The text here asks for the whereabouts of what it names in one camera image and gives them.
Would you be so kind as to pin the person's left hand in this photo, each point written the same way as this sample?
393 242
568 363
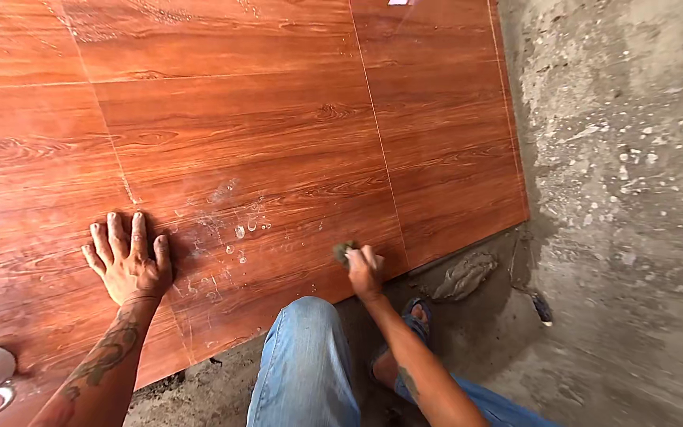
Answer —
134 279

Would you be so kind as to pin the person's right hand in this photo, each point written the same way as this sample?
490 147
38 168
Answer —
366 280

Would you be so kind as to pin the person's left index finger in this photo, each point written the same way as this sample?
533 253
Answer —
139 234

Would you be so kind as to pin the person's right fingers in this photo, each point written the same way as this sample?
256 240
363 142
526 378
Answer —
367 256

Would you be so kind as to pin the person's left ring finger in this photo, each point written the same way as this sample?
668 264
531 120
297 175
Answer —
101 242

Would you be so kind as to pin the person's left little finger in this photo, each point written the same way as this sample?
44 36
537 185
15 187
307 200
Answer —
93 260

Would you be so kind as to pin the person's left middle finger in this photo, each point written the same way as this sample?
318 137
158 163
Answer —
117 234

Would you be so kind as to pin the person's left thumb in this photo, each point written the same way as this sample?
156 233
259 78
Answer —
163 252

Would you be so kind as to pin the dark green sponge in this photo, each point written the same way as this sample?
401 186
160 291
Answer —
341 252

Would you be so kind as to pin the person's left forearm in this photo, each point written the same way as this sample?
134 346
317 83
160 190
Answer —
107 362

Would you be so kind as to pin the person's right forearm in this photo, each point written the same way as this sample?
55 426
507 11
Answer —
421 367

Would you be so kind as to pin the lump of grey mortar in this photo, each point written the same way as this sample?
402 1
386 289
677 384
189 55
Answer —
466 277

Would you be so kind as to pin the person's legs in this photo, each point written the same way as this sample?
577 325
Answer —
306 367

